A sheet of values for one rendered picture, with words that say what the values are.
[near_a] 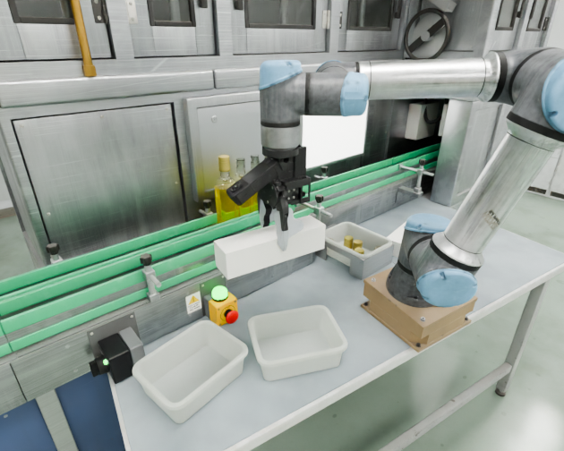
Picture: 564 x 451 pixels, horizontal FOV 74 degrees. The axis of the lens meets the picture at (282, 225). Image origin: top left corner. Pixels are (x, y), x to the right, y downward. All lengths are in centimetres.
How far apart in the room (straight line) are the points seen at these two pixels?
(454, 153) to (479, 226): 110
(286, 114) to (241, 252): 28
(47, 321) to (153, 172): 53
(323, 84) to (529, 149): 38
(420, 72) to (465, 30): 108
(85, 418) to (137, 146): 75
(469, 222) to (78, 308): 87
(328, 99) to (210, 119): 65
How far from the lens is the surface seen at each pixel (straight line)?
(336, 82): 69
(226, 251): 74
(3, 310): 104
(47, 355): 102
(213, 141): 129
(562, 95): 76
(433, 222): 100
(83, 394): 115
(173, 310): 108
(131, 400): 99
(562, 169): 469
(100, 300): 100
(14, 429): 115
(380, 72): 83
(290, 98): 69
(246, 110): 134
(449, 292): 89
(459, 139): 190
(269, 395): 94
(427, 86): 85
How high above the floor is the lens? 148
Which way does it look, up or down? 26 degrees down
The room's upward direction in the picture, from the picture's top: straight up
